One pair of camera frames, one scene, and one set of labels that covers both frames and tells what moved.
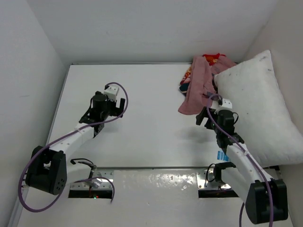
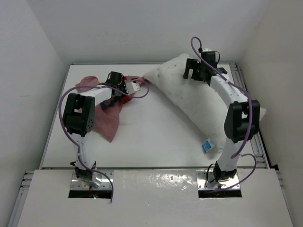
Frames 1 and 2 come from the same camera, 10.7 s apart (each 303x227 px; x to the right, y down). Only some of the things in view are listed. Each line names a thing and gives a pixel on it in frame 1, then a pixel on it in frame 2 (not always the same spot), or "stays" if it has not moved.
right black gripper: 209,116 -> 191,68
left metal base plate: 96,183 stays
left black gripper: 116,111 -> 123,85
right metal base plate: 205,179 stays
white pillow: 266,124 -> 197,100
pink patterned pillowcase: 198,84 -> 106,117
